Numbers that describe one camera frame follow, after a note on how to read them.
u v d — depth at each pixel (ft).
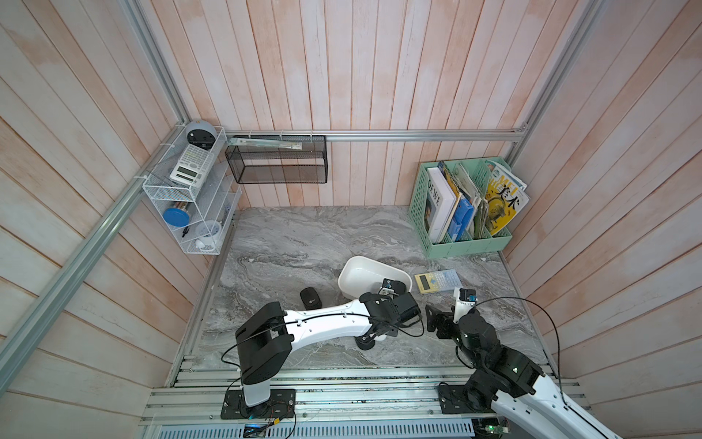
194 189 2.44
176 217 2.50
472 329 1.84
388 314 1.94
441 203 2.96
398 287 3.05
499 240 3.39
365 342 2.79
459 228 3.15
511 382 1.73
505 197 3.25
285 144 2.97
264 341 1.50
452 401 2.40
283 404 2.40
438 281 3.16
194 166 2.55
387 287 2.40
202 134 2.66
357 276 3.31
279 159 3.44
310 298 2.99
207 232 2.68
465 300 2.16
